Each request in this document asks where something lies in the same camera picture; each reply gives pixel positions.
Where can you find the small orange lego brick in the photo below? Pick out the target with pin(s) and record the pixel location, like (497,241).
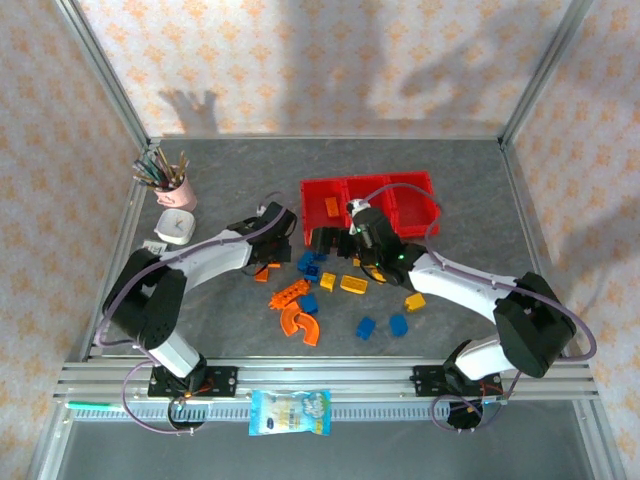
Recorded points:
(261,275)

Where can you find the yellow rectangular lego brick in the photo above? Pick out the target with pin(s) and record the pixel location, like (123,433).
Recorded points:
(378,274)
(353,284)

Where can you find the blue square lego brick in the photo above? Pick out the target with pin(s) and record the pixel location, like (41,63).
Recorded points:
(313,273)
(309,303)

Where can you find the yellow square lego brick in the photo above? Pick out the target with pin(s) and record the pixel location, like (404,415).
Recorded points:
(327,281)

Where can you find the orange toothed lego rack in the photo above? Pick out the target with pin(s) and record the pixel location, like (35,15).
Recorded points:
(290,294)

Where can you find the small yellow lego brick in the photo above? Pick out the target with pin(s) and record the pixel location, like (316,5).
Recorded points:
(415,302)

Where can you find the orange curved lego track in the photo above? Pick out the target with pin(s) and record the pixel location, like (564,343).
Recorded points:
(286,325)
(312,332)

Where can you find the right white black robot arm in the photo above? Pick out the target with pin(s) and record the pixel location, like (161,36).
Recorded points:
(450,285)

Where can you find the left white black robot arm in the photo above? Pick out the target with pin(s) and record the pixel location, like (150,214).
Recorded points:
(220,255)

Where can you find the orange rectangular lego brick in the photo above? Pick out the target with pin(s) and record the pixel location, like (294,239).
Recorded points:
(331,206)

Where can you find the pink pencil cup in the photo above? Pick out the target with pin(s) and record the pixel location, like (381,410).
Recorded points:
(177,196)

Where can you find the thin aluminium crossbar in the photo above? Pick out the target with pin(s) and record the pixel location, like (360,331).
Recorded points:
(325,137)

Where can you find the coloured pencil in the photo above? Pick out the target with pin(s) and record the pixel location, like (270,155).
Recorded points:
(165,165)
(185,170)
(179,167)
(149,174)
(147,181)

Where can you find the small printed card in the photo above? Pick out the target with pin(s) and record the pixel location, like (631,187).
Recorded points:
(154,247)

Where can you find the aluminium base beam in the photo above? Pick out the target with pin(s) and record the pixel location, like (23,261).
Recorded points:
(325,372)

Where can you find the blue snack bag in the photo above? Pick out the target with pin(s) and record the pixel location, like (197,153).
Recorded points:
(290,412)

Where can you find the green pen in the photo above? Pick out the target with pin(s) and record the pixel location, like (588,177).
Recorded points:
(95,405)

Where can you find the aluminium side rail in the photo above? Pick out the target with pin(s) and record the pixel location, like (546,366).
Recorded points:
(534,225)
(129,220)

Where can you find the aluminium frame post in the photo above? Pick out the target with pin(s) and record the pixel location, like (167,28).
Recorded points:
(543,75)
(107,75)

